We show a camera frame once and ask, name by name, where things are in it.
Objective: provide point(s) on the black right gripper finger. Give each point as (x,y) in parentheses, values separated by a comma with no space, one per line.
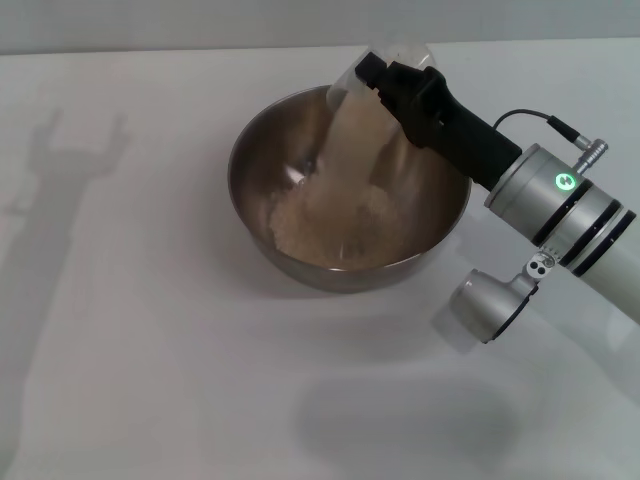
(372,70)

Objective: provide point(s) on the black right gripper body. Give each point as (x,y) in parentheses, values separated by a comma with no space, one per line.
(460,135)

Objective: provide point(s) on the clear plastic measuring cup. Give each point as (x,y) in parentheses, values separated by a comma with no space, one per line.
(350,85)

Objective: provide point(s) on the stainless steel mixing bowl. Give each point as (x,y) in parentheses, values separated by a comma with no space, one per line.
(255,165)

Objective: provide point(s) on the white rice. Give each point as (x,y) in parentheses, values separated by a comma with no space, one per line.
(335,220)

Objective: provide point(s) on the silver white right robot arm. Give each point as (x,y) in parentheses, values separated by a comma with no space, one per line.
(575,215)

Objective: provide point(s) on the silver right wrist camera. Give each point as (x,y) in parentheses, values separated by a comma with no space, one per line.
(485,305)

